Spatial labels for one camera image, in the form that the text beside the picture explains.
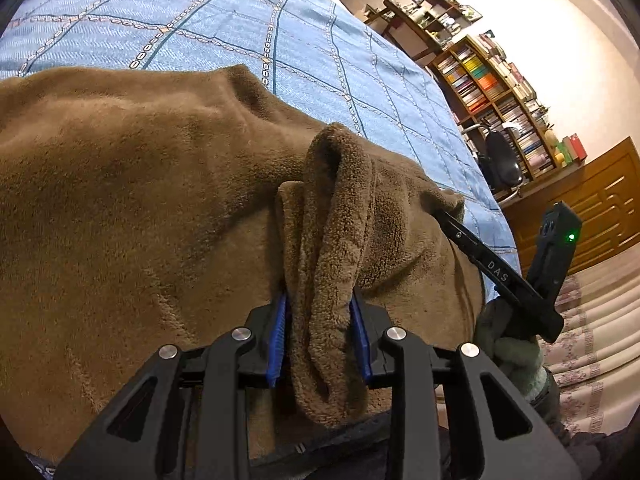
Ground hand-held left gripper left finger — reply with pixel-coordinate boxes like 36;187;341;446
52;292;290;480

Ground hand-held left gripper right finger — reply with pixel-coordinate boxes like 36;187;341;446
351;287;583;480

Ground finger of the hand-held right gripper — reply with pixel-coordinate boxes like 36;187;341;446
435;207;488;273

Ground brown fleece pants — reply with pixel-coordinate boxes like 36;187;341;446
0;64;486;466

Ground person's right forearm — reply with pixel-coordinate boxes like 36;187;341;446
522;367;608;466

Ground person's right hand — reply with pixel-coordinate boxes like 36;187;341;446
472;297;548;403

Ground striped pink floral cloth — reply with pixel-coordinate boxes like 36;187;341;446
435;242;640;436

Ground black office chair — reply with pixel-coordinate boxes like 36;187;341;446
460;122;526;203

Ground wooden door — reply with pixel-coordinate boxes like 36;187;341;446
500;137;640;276

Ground wooden bookshelf with books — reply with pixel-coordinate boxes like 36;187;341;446
427;32;588;181

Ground blue patterned blanket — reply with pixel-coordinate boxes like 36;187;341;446
0;0;521;476

